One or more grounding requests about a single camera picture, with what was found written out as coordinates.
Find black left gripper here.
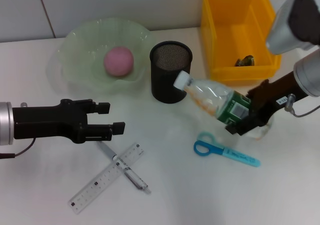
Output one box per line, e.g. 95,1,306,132
13,98,126,145

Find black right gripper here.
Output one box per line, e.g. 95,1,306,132
224,71,305,137

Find clear bottle with green label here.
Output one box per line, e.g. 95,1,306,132
173,70,275,141

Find green plastic wrapper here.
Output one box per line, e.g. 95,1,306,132
234,55,256,68

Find pink peach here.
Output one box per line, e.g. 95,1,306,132
103,46,135,79

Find blue scissors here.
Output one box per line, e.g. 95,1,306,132
193,131,262,168

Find black mesh pen holder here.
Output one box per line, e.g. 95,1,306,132
149,40,194,105

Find green glass fruit plate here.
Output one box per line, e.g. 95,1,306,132
56,18,156,95

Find clear plastic ruler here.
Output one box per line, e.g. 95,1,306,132
67,142,146,215

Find grey clear pen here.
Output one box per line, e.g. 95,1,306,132
96,141,153,195

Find yellow plastic bin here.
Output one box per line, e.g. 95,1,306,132
199,0,285,83

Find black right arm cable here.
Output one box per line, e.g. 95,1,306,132
284,93,320,118

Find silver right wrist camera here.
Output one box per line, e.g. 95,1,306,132
265,0,320,55

